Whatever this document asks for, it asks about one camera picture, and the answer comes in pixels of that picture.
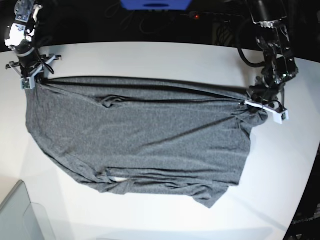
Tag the grey t-shirt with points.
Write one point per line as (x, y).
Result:
(144, 136)

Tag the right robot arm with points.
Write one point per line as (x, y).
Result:
(20, 38)

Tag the blue plastic bin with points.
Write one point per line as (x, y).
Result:
(139, 5)

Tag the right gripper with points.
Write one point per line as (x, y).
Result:
(34, 67)

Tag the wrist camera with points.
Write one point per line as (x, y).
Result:
(280, 116)
(27, 83)

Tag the translucent grey tray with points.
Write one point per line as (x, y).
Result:
(21, 219)

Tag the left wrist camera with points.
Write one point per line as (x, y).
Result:
(280, 116)

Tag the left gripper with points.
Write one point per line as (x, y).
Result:
(269, 98)

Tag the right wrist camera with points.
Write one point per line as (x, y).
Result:
(27, 83)

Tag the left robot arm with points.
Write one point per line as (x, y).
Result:
(279, 65)

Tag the black power strip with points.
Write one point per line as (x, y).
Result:
(215, 16)

